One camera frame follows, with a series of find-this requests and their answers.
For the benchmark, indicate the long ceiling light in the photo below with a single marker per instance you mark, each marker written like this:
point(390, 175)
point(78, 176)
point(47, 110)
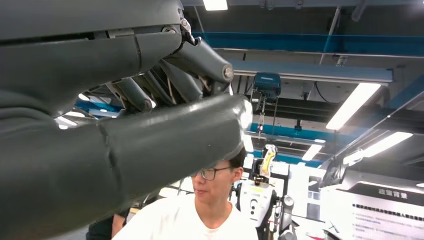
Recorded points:
point(215, 4)
point(352, 106)
point(381, 145)
point(312, 152)

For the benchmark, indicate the seated background person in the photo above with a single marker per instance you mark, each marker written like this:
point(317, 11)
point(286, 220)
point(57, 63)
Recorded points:
point(102, 228)

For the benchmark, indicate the white humanoid robot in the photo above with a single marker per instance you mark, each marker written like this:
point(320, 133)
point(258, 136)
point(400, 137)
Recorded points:
point(256, 202)

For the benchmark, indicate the black-framed eyeglasses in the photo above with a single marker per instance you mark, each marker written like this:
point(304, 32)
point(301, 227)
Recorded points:
point(209, 173)

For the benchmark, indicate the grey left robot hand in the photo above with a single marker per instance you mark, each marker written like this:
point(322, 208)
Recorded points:
point(99, 159)

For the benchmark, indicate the blue ceiling hoist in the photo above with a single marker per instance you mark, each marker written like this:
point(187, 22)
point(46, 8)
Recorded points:
point(266, 84)

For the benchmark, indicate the white printed sign board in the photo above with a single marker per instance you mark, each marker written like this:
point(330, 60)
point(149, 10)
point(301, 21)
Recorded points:
point(371, 215)

